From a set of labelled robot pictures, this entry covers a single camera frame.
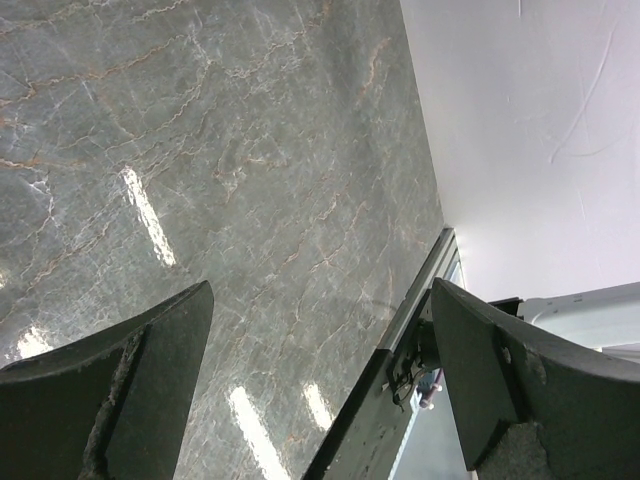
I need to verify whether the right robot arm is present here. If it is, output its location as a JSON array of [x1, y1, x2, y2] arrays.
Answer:
[[517, 283, 639, 351]]

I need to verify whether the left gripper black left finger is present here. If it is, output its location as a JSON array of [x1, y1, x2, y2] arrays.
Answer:
[[1, 281, 214, 479]]

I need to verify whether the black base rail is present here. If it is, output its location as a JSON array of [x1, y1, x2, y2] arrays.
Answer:
[[302, 294, 524, 480]]

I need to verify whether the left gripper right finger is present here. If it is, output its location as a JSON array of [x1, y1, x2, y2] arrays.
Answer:
[[430, 279, 639, 479]]

